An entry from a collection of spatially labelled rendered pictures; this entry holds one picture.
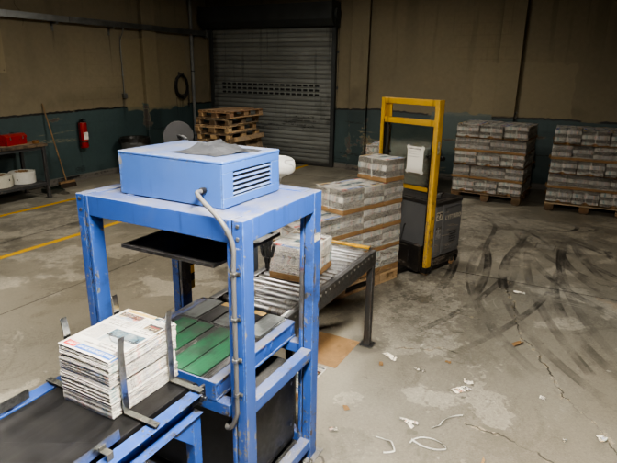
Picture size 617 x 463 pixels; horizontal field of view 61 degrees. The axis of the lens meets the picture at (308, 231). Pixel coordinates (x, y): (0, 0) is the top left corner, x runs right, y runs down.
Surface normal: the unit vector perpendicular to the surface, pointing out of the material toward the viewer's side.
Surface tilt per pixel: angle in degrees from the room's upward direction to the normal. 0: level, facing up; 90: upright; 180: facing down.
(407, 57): 90
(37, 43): 90
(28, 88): 90
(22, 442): 0
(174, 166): 90
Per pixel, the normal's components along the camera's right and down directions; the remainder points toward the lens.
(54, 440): 0.01, -0.96
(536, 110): -0.48, 0.25
